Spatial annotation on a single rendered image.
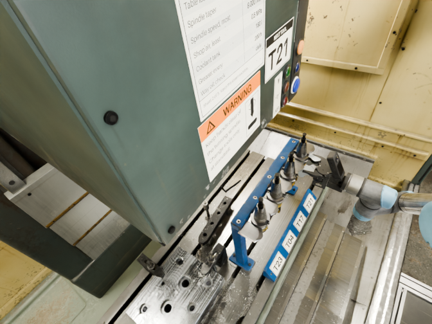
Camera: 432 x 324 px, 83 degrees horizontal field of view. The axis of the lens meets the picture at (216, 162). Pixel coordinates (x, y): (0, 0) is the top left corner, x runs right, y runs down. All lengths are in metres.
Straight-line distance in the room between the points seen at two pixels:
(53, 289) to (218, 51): 1.65
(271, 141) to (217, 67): 1.37
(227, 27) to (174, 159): 0.16
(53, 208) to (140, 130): 0.82
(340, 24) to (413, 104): 0.47
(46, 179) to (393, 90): 1.40
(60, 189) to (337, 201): 1.31
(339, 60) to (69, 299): 1.82
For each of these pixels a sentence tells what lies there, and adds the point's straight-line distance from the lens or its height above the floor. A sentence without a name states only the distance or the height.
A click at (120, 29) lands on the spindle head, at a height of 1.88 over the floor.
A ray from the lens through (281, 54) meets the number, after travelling 0.47.
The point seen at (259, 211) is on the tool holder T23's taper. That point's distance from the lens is 0.77.
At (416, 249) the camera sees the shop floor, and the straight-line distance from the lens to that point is 2.44.
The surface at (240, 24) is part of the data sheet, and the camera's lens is 0.33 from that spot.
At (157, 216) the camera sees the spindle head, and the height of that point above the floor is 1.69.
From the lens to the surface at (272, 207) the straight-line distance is 0.85.
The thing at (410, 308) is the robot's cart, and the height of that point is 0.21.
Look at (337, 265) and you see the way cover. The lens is 1.35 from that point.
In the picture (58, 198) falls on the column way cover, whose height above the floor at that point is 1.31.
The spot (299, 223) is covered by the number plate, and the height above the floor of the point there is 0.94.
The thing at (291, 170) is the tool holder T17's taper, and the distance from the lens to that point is 0.91.
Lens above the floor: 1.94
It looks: 46 degrees down
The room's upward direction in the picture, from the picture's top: 11 degrees counter-clockwise
